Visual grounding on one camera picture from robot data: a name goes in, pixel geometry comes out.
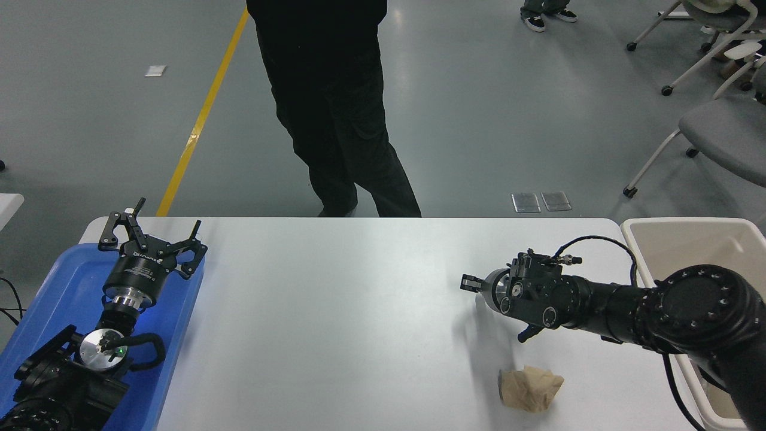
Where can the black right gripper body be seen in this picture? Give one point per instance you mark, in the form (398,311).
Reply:
(488,288)

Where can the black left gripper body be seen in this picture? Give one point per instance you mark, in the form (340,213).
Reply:
(140,272)

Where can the tan paper ball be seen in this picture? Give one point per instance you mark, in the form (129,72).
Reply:
(529,389)

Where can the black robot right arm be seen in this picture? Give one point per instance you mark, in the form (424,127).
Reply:
(694,305)

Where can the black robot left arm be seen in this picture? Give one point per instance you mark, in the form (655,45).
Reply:
(60,395)

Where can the blue plastic tray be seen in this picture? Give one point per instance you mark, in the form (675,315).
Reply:
(60,281)

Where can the metal floor plate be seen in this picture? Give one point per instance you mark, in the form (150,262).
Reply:
(556,201)
(526,202)

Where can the white side table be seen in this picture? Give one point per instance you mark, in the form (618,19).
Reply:
(7,206)

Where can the large pale bin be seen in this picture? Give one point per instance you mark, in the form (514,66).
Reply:
(676,245)

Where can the person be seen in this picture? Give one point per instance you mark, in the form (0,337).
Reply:
(534,23)
(335,102)

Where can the grey-seat office chair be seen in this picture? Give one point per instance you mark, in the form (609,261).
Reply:
(724,134)

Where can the white-legged office chair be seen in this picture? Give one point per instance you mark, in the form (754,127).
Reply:
(724,21)

